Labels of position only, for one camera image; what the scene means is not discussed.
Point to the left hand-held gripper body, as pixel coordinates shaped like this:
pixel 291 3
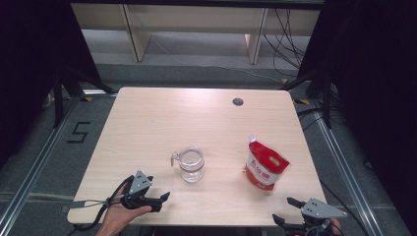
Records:
pixel 141 183

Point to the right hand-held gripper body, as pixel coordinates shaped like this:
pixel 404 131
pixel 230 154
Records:
pixel 323 209

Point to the clear glass jar with lid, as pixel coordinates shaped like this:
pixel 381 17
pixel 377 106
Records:
pixel 191 165

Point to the red and white sugar bag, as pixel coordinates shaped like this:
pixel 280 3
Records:
pixel 265 164

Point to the person's right hand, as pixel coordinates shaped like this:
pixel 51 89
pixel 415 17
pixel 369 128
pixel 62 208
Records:
pixel 335 226

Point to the person's left hand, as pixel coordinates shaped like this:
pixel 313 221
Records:
pixel 121 219

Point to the grey tape strip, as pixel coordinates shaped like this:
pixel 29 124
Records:
pixel 77 205

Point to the black metal stand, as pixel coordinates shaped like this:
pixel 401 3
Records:
pixel 326 105
pixel 58 98

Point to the grey round table grommet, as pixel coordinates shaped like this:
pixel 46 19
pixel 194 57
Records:
pixel 238 102

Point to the dark curtain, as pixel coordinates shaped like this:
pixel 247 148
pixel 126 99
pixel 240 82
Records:
pixel 377 82
pixel 26 65

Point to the black crossbar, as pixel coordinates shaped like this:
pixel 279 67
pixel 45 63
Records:
pixel 196 2

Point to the aluminium floor rail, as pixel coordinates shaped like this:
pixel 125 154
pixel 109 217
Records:
pixel 32 173
pixel 344 167

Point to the light wooden furniture frame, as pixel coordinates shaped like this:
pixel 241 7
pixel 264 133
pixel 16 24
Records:
pixel 137 39

